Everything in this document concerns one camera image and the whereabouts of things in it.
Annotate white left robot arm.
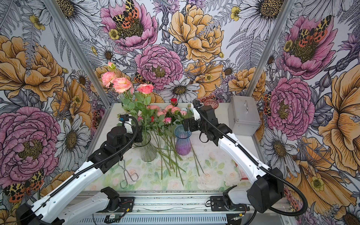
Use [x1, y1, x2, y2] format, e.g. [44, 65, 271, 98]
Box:
[16, 124, 141, 225]

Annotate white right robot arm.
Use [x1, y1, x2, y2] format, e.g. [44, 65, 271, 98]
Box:
[184, 100, 286, 215]

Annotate dark pink glass vase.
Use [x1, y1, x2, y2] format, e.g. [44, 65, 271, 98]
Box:
[203, 98, 219, 109]

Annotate clear glass vase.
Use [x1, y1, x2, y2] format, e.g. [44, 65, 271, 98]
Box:
[134, 132, 157, 162]

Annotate blue purple glass vase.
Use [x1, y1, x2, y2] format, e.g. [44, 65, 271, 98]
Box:
[174, 125, 192, 156]

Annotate pink flower stems on table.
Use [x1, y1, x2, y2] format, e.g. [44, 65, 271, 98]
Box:
[150, 103, 204, 185]

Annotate grey metal box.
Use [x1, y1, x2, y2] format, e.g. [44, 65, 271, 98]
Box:
[228, 96, 261, 136]

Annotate floral table mat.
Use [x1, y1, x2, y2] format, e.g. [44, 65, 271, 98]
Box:
[86, 134, 250, 192]

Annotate metal scissors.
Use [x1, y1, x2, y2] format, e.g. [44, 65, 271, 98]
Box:
[118, 160, 139, 189]

